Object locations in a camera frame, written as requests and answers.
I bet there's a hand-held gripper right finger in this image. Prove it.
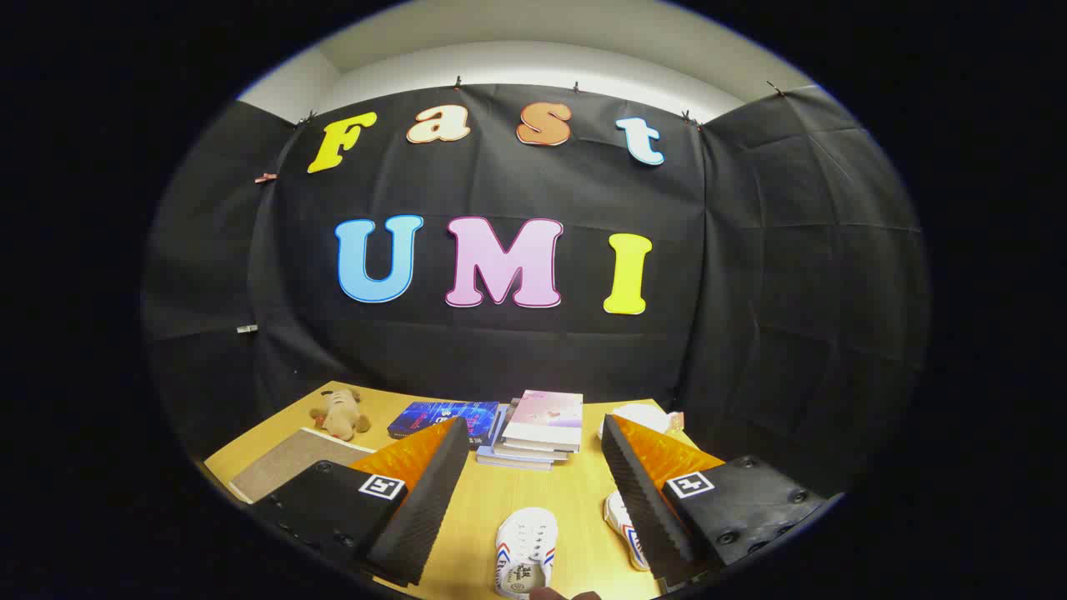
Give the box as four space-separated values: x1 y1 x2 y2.
600 414 826 584

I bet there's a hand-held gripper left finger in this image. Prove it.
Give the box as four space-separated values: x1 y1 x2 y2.
250 417 470 587

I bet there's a white canvas shoe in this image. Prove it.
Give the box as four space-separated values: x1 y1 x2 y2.
604 490 651 573
495 507 558 599

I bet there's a brown fabric storage box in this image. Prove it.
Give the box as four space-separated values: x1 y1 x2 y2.
229 427 376 505

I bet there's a dark blue book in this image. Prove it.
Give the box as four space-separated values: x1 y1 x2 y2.
388 401 499 449

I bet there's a white plush toy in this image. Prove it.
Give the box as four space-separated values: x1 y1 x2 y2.
598 403 684 440

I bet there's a light blue cover book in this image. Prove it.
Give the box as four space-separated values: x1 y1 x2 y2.
477 417 555 472

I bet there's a white paperback book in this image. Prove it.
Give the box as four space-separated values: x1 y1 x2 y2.
492 408 572 462

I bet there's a brown plush dog toy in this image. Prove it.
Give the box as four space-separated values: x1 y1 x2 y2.
310 388 372 441

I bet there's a pink cover book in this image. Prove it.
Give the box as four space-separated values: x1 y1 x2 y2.
503 389 584 453

